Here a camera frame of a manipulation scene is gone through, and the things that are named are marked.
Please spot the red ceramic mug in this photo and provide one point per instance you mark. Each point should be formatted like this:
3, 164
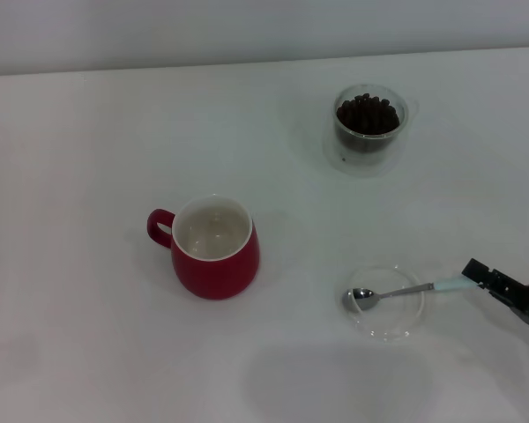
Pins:
220, 277

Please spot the pile of coffee beans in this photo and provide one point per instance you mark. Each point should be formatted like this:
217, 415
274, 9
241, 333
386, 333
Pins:
368, 115

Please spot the small clear glass dish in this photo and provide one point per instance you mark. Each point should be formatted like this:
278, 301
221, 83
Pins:
397, 324

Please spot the clear glass saucer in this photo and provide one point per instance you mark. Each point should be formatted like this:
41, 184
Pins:
361, 170

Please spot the double-wall glass cup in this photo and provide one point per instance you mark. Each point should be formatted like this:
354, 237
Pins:
340, 132

